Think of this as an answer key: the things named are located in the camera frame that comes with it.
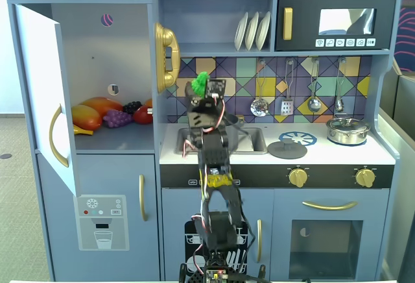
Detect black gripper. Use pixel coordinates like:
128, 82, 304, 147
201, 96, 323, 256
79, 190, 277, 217
184, 80, 225, 129

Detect green toy pineapple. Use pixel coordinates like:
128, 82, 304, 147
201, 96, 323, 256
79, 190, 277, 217
189, 71, 211, 97

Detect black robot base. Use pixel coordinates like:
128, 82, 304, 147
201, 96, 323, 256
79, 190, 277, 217
178, 250, 270, 283

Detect open blue cabinet door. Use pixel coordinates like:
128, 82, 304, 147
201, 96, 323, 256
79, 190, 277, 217
14, 3, 80, 198

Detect gold toy telephone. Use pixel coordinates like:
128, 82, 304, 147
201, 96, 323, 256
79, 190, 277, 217
154, 22, 181, 94

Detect red toy apple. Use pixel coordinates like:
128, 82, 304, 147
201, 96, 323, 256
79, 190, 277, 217
132, 105, 154, 125

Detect metal toy skimmer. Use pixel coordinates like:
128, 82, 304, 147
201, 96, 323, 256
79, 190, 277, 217
250, 58, 270, 117

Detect dark toy blackberries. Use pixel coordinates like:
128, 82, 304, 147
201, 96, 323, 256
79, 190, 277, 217
122, 101, 143, 116

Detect white toy plate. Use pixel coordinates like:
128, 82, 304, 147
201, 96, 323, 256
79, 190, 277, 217
244, 11, 260, 51
255, 10, 272, 51
233, 11, 249, 51

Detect gray toy sink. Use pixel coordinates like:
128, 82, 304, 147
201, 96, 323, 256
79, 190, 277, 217
176, 127, 268, 155

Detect purple toy grapes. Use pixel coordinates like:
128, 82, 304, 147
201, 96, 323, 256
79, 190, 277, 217
102, 109, 134, 129

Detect metal toy slotted spatula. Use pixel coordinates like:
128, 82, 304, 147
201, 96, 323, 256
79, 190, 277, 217
279, 57, 295, 116

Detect orange red toy mango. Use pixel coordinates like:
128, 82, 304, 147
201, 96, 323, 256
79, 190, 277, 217
80, 97, 125, 119

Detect blue toy kitchen unit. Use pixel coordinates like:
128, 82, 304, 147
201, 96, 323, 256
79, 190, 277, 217
6, 0, 403, 282

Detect gray pot lid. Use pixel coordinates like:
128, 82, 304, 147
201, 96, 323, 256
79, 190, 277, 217
266, 138, 308, 160

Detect dishwasher door with rack sticker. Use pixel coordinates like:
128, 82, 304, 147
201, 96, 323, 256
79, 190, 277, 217
161, 188, 274, 281

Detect yellow orange toy fruit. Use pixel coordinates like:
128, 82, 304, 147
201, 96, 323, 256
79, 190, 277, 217
71, 104, 102, 132

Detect metal toy ladle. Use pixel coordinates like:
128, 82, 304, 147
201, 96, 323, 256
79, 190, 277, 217
307, 57, 322, 113

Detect yellow toy banana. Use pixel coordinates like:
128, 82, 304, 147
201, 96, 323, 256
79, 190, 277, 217
73, 124, 95, 136

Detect black toy microwave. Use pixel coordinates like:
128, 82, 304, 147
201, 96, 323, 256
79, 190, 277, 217
275, 0, 397, 52

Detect freezer door with dispenser sticker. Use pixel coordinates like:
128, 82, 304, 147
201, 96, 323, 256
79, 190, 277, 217
36, 154, 157, 281

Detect gold stove knob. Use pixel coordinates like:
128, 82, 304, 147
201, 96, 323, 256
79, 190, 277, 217
354, 166, 377, 188
287, 166, 309, 188

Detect oven door with window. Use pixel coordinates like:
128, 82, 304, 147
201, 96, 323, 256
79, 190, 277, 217
273, 188, 390, 281

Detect metal toy spoon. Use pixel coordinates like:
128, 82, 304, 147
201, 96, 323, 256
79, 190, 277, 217
334, 57, 345, 113

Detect steel toy pot with lid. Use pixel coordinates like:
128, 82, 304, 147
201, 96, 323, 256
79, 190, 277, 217
325, 116, 372, 145

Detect black wrist camera board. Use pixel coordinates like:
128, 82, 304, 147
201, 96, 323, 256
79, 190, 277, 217
204, 77, 227, 99

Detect white red servo cable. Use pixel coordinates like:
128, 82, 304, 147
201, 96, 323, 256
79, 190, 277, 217
181, 93, 228, 160

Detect gold microwave handle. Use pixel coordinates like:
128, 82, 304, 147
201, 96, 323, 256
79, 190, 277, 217
282, 6, 294, 42

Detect gold freezer door handle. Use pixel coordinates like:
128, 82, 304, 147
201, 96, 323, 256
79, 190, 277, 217
138, 174, 149, 222

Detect gold curved cabinet door handle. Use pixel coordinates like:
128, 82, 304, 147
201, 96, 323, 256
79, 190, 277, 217
48, 103, 70, 168

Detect gold dishwasher door handle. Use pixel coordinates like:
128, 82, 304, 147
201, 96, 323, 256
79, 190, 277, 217
255, 219, 263, 263

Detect gold oven door handle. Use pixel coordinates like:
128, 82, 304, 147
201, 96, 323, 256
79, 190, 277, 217
302, 200, 359, 212

